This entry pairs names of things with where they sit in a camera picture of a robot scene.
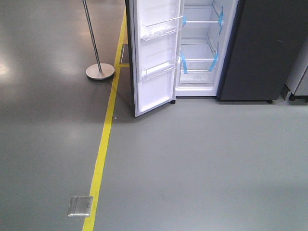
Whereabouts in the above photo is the clear middle door bin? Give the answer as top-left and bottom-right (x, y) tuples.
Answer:
(140, 16), (183, 41)

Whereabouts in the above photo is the clear door bin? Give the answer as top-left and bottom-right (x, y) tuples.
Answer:
(140, 16), (183, 41)
(139, 56), (178, 82)

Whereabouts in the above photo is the light grey appliance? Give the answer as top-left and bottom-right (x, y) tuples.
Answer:
(281, 44), (308, 102)

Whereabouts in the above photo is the dark floor sign label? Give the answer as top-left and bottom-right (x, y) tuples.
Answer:
(120, 44), (129, 64)

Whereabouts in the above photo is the open fridge door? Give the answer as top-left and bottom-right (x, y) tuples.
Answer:
(125, 0), (184, 117)

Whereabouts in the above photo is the dark grey fridge body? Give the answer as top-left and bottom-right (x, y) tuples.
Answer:
(175, 0), (308, 103)

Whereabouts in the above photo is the steel pole stand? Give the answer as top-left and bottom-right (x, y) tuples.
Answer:
(82, 0), (115, 81)

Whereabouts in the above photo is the clear lower door bin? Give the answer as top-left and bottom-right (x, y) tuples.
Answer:
(139, 56), (178, 82)

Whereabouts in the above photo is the steel floor socket near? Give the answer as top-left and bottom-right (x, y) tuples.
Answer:
(67, 196), (93, 218)

